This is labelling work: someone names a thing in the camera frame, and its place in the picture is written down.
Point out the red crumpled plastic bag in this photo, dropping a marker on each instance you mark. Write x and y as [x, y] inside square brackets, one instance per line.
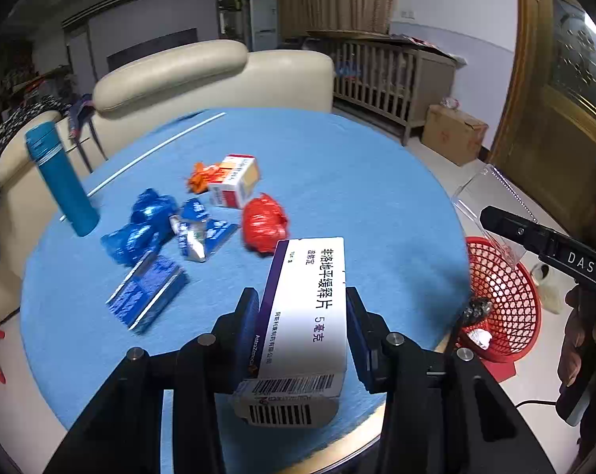
[263, 222]

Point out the clear plastic container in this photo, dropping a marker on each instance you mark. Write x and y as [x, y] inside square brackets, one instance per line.
[480, 192]

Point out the orange wrapper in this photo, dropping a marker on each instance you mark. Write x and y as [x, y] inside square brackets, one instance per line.
[204, 177]

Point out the red items on crib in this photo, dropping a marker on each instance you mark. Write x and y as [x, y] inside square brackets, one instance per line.
[421, 43]

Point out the wooden crib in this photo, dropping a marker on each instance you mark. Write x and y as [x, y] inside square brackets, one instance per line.
[426, 79]

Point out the silver blue blister packet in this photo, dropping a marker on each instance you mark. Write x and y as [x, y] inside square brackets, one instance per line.
[199, 239]

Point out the clear plastic bag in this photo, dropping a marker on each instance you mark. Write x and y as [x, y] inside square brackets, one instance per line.
[449, 103]

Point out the white purple medicine box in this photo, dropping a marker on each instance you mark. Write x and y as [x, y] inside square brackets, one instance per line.
[307, 306]

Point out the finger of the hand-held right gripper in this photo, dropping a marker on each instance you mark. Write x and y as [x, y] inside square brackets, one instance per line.
[512, 227]

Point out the white standing air conditioner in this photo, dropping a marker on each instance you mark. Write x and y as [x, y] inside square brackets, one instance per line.
[263, 22]

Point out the cream leather sofa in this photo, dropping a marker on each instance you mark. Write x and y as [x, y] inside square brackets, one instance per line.
[169, 74]

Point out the brown cardboard box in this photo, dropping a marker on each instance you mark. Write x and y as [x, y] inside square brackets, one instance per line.
[453, 133]

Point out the dark patterned cloth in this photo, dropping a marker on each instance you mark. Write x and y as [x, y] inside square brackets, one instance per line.
[11, 128]

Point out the blue crumpled wrapper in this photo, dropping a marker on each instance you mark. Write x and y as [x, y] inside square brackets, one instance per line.
[152, 207]
[130, 242]

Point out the glass display cabinet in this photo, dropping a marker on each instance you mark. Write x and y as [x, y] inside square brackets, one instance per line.
[228, 10]

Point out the blue tablecloth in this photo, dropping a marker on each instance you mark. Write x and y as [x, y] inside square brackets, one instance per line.
[327, 173]

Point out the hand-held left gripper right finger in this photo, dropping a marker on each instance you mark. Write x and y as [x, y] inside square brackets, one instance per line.
[359, 335]

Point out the person's right hand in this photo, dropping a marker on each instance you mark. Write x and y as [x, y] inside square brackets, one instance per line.
[569, 340]

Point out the red mesh basket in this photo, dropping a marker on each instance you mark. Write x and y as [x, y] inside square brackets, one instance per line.
[515, 296]

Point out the wooden door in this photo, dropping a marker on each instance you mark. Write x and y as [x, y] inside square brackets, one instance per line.
[535, 84]

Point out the blue thermos bottle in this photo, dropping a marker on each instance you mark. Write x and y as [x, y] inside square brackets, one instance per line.
[63, 182]

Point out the black crumpled wrapper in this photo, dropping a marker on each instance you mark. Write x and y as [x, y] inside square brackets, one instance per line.
[478, 311]

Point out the white slipper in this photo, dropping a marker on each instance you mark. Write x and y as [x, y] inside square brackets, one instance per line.
[549, 289]

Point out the white crumpled paper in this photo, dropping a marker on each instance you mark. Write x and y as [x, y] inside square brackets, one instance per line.
[480, 338]

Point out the thin white rod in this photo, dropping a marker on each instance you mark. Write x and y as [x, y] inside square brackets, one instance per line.
[154, 150]

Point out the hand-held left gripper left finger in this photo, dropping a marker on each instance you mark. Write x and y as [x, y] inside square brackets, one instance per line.
[248, 328]

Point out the flattened blue box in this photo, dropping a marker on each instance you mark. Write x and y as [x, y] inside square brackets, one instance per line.
[147, 289]

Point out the blue white torn packet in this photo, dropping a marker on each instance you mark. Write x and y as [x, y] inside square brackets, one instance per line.
[194, 210]

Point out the red white medicine box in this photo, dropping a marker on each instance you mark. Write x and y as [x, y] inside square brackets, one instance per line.
[233, 182]

